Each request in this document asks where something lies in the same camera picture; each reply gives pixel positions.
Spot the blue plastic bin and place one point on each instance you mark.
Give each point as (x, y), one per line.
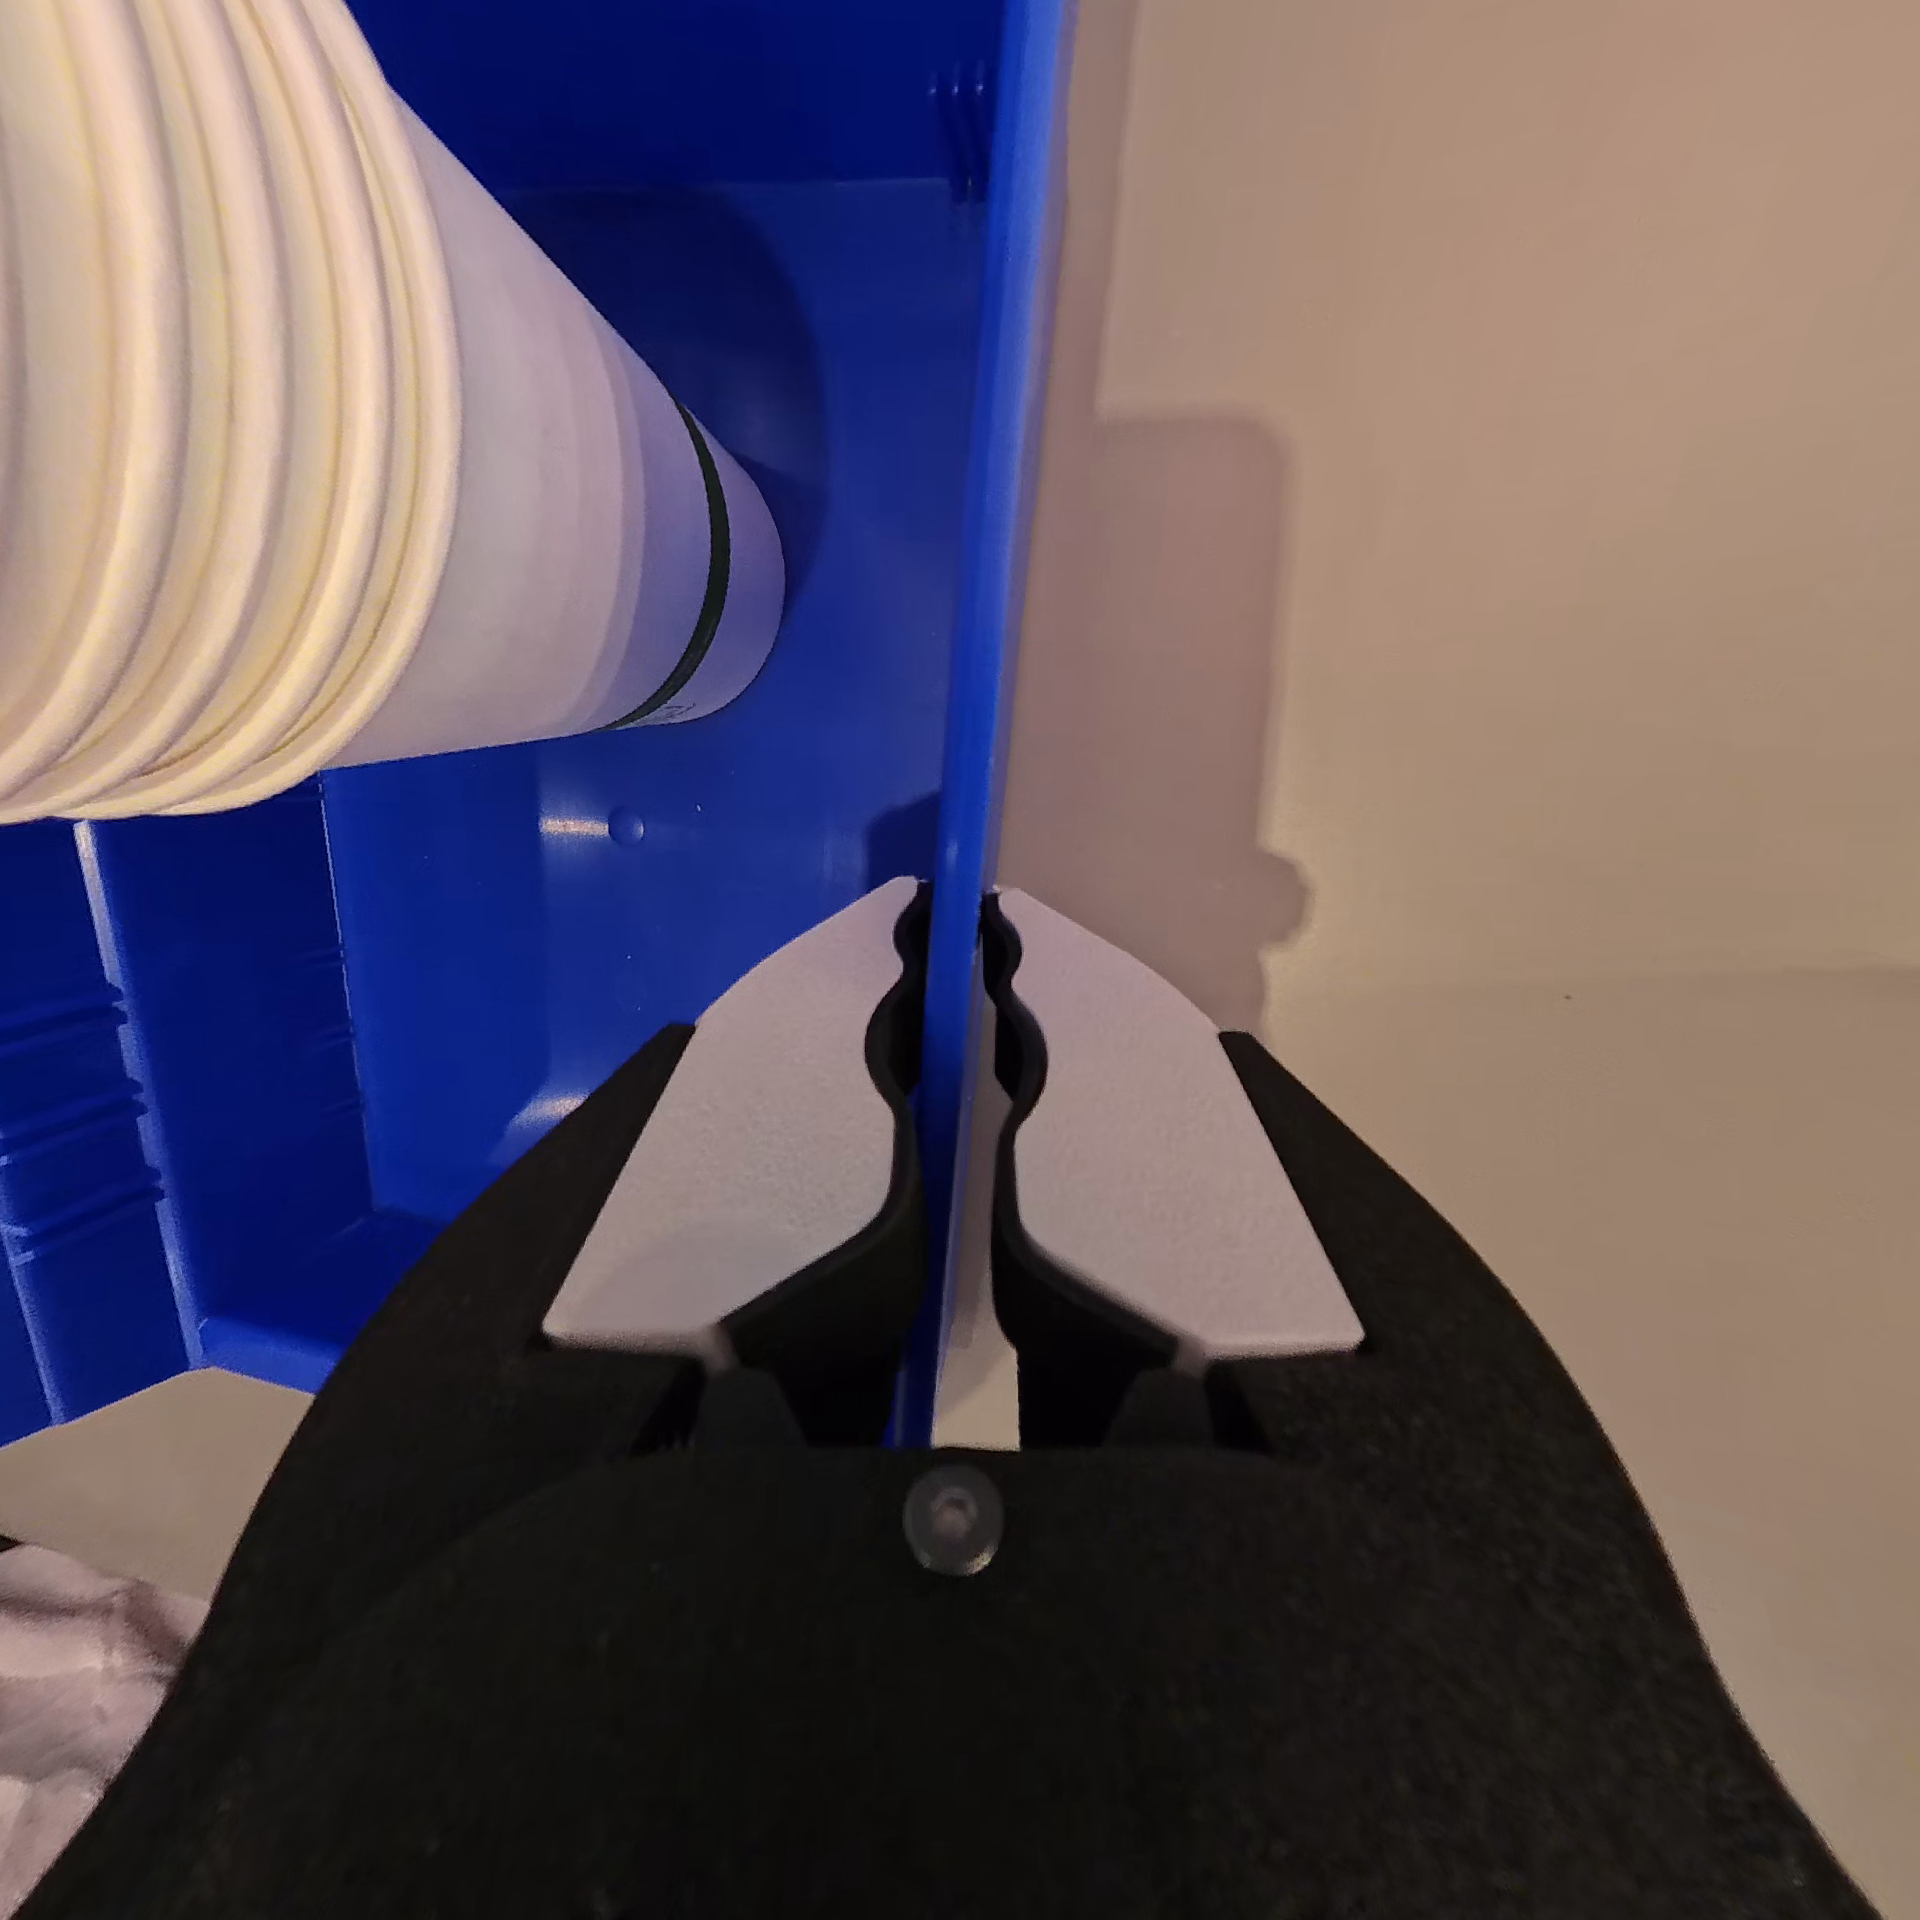
(602, 990)

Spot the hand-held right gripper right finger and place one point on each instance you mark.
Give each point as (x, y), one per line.
(1155, 1171)

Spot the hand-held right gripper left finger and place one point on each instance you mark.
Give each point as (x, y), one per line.
(749, 1171)

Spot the stack of nested white cups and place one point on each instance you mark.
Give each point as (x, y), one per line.
(300, 391)

